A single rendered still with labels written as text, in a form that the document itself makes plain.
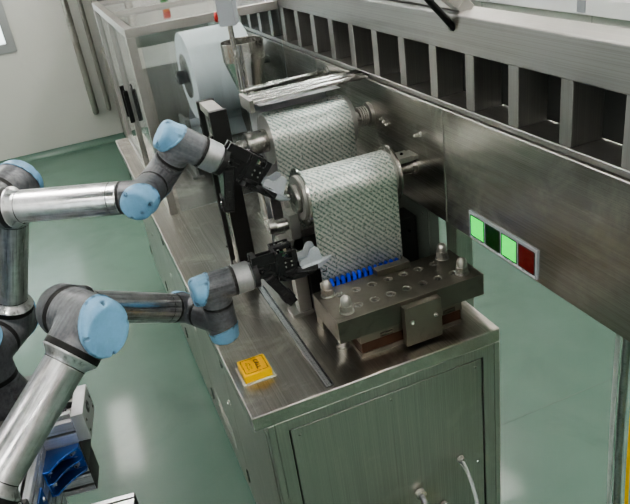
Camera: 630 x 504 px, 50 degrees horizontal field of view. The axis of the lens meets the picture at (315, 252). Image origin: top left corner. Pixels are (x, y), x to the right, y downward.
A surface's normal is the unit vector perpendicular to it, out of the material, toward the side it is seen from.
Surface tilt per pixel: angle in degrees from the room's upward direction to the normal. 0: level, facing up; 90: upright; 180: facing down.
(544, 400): 0
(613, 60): 90
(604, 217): 90
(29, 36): 90
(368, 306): 0
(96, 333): 86
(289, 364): 0
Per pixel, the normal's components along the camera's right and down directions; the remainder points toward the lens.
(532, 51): -0.92, 0.28
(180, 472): -0.13, -0.88
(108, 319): 0.84, 0.07
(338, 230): 0.37, 0.39
